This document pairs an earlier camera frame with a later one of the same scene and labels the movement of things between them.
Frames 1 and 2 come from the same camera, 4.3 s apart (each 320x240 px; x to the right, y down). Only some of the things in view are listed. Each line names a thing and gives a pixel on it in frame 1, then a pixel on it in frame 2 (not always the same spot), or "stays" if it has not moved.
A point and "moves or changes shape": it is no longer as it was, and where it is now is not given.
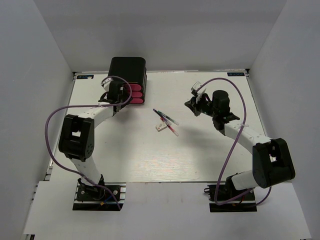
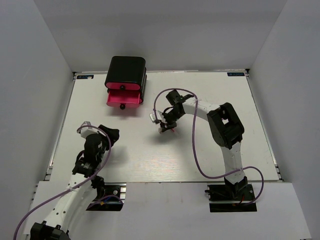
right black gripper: x=193 y=106 to x=165 y=126
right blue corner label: x=235 y=74 stays
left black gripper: x=126 y=94 to x=113 y=133
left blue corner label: x=85 y=77 stays
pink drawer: x=136 y=94 moves or changes shape
